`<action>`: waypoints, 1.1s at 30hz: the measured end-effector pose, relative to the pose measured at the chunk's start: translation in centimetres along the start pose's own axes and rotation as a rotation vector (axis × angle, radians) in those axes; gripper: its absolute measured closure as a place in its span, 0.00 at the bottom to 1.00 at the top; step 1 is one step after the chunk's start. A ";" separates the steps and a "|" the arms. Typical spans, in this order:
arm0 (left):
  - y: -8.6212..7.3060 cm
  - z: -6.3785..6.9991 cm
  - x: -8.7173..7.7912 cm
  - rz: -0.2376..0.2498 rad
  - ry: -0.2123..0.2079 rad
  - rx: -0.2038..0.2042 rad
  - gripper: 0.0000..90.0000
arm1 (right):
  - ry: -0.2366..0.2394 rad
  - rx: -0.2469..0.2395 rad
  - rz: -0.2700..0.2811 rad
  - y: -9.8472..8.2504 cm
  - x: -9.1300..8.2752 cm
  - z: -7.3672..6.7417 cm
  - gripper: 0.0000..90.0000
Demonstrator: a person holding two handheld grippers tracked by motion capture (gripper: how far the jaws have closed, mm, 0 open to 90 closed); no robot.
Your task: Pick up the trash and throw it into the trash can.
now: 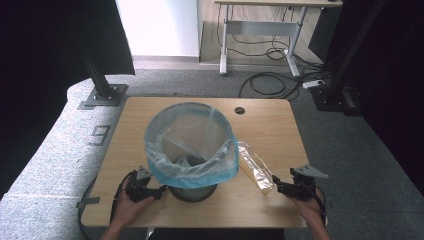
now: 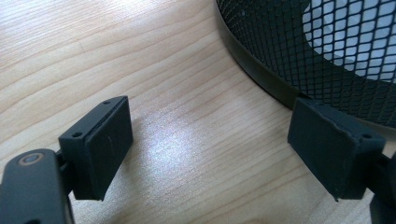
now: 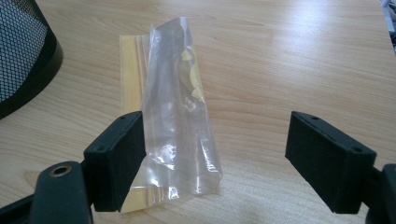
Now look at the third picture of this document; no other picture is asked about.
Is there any clear plastic zip bag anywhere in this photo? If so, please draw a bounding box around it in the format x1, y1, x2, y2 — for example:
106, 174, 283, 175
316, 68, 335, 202
119, 16, 224, 214

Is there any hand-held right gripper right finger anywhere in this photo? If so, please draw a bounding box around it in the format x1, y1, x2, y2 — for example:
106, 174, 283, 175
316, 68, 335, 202
285, 110, 377, 215

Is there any black mesh wastebasket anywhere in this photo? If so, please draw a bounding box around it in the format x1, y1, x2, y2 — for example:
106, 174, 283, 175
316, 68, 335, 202
0, 0, 64, 120

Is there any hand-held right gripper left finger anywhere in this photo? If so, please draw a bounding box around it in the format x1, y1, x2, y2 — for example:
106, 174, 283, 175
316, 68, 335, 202
83, 110, 148, 213

